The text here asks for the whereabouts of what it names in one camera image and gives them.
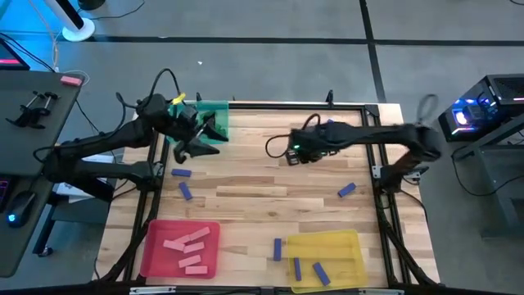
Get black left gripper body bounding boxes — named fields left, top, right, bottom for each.
left=166, top=104, right=206, bottom=165

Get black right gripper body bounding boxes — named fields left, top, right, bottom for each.
left=298, top=138, right=341, bottom=164

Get yellow translucent plastic bin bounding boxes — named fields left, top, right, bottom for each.
left=286, top=229, right=369, bottom=294

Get green translucent plastic bin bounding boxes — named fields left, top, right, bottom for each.
left=165, top=100, right=230, bottom=146

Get red plastic bin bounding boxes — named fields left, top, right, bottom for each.
left=139, top=220, right=221, bottom=279

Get small pink pad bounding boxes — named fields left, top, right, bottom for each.
left=60, top=75, right=84, bottom=88

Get white paper sheet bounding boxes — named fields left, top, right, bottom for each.
left=52, top=153, right=124, bottom=205

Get white round stand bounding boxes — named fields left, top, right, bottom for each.
left=43, top=0, right=97, bottom=43

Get black round stand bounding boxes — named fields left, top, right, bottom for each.
left=76, top=0, right=106, bottom=11

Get black clamp tool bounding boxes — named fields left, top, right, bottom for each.
left=4, top=90, right=60, bottom=130

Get black side desk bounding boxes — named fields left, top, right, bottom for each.
left=0, top=70, right=85, bottom=279

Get black computer mouse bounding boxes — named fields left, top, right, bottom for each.
left=6, top=190, right=37, bottom=229

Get black monitor with red bar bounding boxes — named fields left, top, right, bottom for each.
left=0, top=37, right=31, bottom=72

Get black computer tower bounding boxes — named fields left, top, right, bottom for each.
left=436, top=73, right=524, bottom=143

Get backlit keyboard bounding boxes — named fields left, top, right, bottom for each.
left=0, top=178, right=10, bottom=212

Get grey metal stand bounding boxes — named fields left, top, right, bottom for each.
left=449, top=114, right=524, bottom=239

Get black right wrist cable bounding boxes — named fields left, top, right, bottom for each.
left=264, top=113, right=321, bottom=160

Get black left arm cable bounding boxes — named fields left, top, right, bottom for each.
left=114, top=67, right=183, bottom=120

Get black right shoulder cable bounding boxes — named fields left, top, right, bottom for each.
left=416, top=93, right=440, bottom=126

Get black floor cable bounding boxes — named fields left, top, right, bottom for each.
left=92, top=0, right=147, bottom=21

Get black tower cable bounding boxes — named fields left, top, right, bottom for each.
left=453, top=167, right=524, bottom=197

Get silver metal bracket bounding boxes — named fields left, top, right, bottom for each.
left=129, top=285, right=177, bottom=295
left=358, top=288, right=405, bottom=295

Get yellow hanging cord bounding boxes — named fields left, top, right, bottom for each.
left=27, top=0, right=61, bottom=73

